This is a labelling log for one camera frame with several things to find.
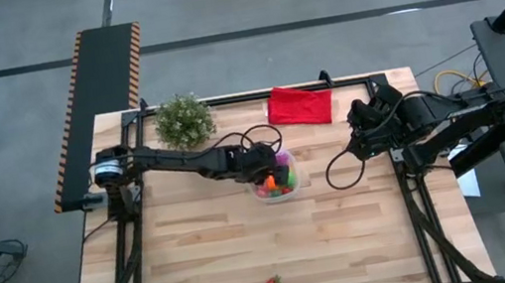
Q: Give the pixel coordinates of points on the black frame clamp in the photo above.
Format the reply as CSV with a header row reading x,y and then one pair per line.
x,y
324,77
143,104

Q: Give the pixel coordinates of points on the green toy cabbage white veins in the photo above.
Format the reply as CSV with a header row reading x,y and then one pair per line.
x,y
275,192

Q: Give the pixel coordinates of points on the small green potted plant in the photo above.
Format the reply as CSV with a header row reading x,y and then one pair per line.
x,y
184,119

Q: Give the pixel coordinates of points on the black aluminium table frame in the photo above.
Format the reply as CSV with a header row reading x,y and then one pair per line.
x,y
236,99

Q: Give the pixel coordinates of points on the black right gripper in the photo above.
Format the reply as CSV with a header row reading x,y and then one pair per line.
x,y
382,139

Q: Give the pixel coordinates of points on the white paper sheet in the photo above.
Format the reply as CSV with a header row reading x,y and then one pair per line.
x,y
469,184

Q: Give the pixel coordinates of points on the plain green toy fruit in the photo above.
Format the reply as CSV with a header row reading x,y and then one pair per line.
x,y
292,178

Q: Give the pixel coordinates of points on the orange toy carrot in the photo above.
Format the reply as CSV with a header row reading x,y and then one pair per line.
x,y
270,182

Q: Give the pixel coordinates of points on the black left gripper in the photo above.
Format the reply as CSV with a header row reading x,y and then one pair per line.
x,y
253,164

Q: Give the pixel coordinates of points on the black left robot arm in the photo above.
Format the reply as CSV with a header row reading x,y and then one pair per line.
x,y
175,160

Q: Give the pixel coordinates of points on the black ramp orange striped edges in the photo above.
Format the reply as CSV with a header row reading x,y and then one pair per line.
x,y
98,84

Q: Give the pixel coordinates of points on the purple toy cabbage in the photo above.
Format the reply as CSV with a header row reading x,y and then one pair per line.
x,y
283,159

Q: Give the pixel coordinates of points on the pink toy peach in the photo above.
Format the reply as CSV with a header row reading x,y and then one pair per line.
x,y
261,193

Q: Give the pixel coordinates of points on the clear plastic tupperware container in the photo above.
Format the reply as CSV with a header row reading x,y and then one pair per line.
x,y
268,199

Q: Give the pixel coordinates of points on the folded red cloth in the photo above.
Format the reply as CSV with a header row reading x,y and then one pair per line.
x,y
300,106

